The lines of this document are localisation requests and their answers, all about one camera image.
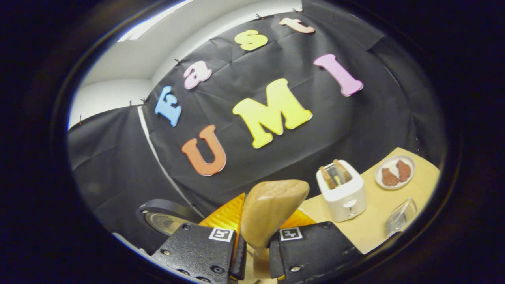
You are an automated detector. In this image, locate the white toaster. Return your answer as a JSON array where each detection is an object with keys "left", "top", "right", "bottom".
[{"left": 316, "top": 159, "right": 367, "bottom": 222}]

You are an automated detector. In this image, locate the wooden spoon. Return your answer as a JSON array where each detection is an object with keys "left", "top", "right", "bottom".
[{"left": 241, "top": 179, "right": 310, "bottom": 280}]

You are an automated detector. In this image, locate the dark grey rice cooker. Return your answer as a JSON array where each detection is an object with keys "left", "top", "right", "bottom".
[{"left": 136, "top": 198, "right": 206, "bottom": 255}]

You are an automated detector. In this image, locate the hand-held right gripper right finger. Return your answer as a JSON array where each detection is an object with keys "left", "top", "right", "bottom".
[{"left": 268, "top": 209, "right": 365, "bottom": 280}]

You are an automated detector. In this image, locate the black backdrop cloth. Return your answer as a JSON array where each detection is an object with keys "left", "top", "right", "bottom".
[{"left": 67, "top": 0, "right": 446, "bottom": 253}]

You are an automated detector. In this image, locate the white round plate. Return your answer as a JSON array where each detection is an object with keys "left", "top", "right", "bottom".
[{"left": 374, "top": 155, "right": 415, "bottom": 191}]

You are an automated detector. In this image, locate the toast slice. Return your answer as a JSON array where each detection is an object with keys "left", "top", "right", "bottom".
[
  {"left": 333, "top": 159, "right": 352, "bottom": 183},
  {"left": 319, "top": 166, "right": 336, "bottom": 190}
]

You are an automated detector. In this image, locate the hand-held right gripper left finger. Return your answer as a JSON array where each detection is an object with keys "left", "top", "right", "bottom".
[{"left": 152, "top": 192, "right": 247, "bottom": 284}]

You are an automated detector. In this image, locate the brown meat piece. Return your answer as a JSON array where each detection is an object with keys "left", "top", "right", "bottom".
[
  {"left": 381, "top": 168, "right": 400, "bottom": 187},
  {"left": 396, "top": 160, "right": 411, "bottom": 182}
]

